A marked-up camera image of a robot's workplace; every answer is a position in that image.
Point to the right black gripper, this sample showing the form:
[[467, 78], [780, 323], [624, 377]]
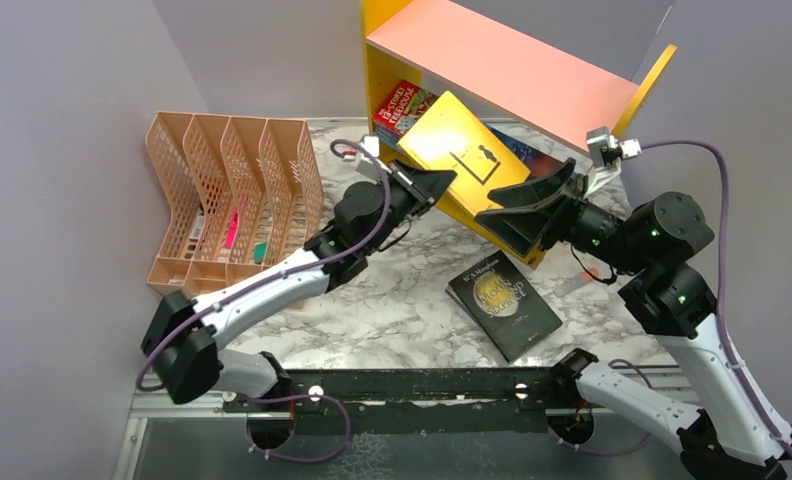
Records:
[[523, 227]]

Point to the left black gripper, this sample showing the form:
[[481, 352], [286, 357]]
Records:
[[423, 187]]

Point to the Jane Eyre book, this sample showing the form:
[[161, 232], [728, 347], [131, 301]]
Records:
[[540, 164]]

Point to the yellow hardcover book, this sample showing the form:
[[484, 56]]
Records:
[[448, 136]]

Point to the green 104-storey treehouse book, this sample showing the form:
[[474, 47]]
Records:
[[388, 138]]

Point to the purple 52-storey treehouse book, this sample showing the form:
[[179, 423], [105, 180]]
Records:
[[397, 132]]

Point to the red 13-storey treehouse book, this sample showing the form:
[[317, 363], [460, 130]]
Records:
[[402, 108]]

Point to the black Moon and Sixpence book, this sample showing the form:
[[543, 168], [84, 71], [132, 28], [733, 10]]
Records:
[[496, 295]]

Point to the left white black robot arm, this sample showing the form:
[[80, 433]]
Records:
[[187, 337]]

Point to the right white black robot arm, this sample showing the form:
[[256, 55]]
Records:
[[731, 433]]

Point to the orange capped marker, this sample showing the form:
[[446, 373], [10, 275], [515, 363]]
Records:
[[571, 285]]

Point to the yellow pink blue bookshelf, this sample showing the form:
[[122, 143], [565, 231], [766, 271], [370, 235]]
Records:
[[556, 93]]

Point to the green marker in organizer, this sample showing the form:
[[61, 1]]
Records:
[[259, 252]]

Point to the orange plastic file organizer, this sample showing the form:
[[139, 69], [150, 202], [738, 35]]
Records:
[[207, 164]]

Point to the pink marker in organizer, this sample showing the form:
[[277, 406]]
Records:
[[231, 229]]

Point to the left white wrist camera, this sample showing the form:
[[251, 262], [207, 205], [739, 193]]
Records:
[[366, 163]]

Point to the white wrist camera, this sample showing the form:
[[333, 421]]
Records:
[[607, 153], [366, 163]]

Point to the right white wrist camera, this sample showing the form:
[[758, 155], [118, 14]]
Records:
[[607, 153]]

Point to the black mounting rail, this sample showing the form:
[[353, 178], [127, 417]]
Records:
[[419, 401]]

